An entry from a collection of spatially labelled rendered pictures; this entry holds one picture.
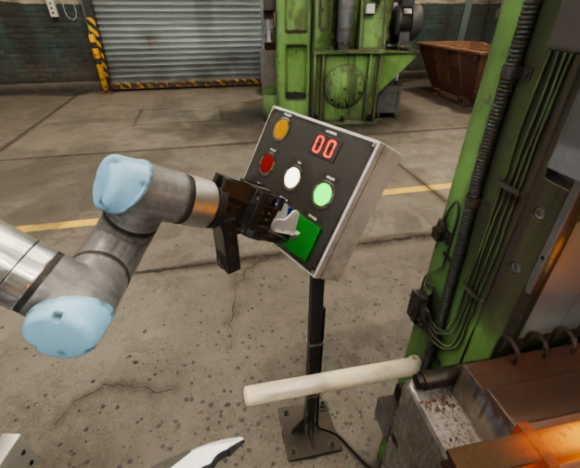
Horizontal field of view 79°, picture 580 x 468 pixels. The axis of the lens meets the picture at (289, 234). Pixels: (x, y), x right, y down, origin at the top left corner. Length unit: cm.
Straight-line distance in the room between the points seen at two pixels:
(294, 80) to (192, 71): 342
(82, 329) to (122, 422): 132
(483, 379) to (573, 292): 23
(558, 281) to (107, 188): 65
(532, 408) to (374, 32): 493
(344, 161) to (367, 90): 452
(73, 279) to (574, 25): 53
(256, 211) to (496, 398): 41
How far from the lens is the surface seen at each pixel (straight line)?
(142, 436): 167
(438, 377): 60
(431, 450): 60
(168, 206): 49
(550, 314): 73
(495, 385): 57
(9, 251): 45
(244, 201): 57
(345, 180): 67
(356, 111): 526
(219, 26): 805
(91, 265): 48
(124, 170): 47
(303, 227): 70
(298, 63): 510
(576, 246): 64
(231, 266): 61
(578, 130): 40
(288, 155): 80
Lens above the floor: 140
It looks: 33 degrees down
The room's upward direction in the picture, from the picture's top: straight up
